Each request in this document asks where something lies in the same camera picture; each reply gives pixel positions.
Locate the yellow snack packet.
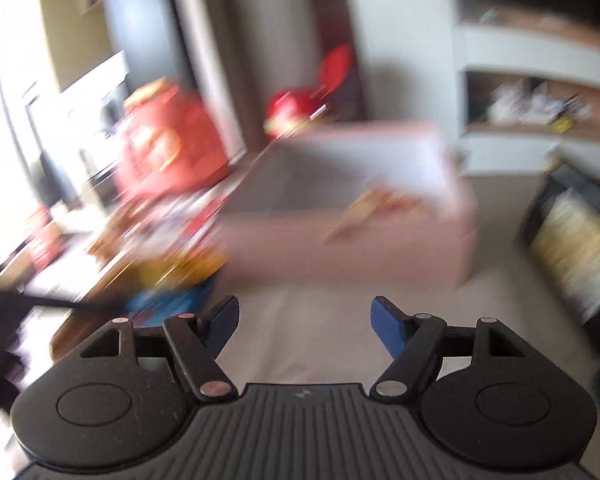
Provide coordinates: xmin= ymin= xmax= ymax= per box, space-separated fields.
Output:
xmin=139 ymin=247 xmax=227 ymax=292

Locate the pile of assorted snack packets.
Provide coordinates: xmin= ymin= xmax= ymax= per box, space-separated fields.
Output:
xmin=25 ymin=180 xmax=231 ymax=301

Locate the pink storage box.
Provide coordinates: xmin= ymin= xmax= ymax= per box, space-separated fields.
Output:
xmin=214 ymin=121 xmax=479 ymax=289

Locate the dark red door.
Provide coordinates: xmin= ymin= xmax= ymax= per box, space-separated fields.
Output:
xmin=301 ymin=0 xmax=362 ymax=128

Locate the large red snack bag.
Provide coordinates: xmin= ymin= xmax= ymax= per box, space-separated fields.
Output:
xmin=114 ymin=79 xmax=232 ymax=197

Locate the orange and red snack packet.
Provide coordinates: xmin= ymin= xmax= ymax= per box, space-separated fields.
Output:
xmin=324 ymin=186 xmax=432 ymax=247

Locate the blue snack packet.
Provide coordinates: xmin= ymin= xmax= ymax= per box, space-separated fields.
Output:
xmin=124 ymin=280 xmax=217 ymax=323

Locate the black and yellow box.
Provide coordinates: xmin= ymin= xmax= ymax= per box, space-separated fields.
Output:
xmin=516 ymin=156 xmax=600 ymax=352

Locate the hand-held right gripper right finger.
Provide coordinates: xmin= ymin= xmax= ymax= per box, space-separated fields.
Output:
xmin=370 ymin=295 xmax=519 ymax=402

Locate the red jar with open lid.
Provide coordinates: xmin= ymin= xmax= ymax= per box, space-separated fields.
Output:
xmin=263 ymin=44 xmax=355 ymax=140

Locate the cluster of small white items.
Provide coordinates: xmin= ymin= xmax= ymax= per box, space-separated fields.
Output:
xmin=486 ymin=77 xmax=597 ymax=134

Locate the white wall shelf unit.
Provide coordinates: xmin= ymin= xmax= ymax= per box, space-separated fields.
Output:
xmin=449 ymin=0 xmax=600 ymax=177

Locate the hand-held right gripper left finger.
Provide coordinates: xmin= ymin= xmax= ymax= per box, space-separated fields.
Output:
xmin=81 ymin=295 xmax=241 ymax=402

